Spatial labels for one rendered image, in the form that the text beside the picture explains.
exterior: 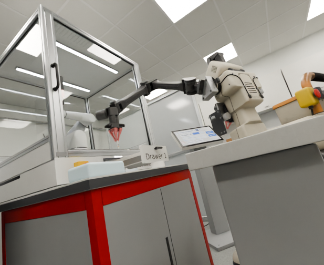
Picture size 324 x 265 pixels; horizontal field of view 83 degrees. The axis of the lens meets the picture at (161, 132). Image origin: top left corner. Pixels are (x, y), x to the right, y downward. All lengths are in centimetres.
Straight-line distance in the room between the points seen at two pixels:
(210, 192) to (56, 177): 152
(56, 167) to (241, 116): 108
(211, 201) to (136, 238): 159
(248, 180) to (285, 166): 7
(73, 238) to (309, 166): 56
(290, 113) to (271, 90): 345
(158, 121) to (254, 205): 288
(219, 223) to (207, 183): 41
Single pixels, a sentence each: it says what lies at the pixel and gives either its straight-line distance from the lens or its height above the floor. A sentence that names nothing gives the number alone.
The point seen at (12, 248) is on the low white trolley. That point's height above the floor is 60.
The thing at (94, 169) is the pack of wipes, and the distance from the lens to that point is 55.
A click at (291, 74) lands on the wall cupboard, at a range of 453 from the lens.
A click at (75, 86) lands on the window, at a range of 145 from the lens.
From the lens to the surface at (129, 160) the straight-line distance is 119.
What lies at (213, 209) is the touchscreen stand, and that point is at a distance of 215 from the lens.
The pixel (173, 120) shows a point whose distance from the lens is 308.
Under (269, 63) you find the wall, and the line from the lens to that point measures 502.
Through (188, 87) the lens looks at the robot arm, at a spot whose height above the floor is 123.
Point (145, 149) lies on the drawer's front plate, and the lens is 113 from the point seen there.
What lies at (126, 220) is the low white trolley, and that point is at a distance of 58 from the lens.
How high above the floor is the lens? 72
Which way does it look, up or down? 13 degrees up
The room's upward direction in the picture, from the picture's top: 13 degrees counter-clockwise
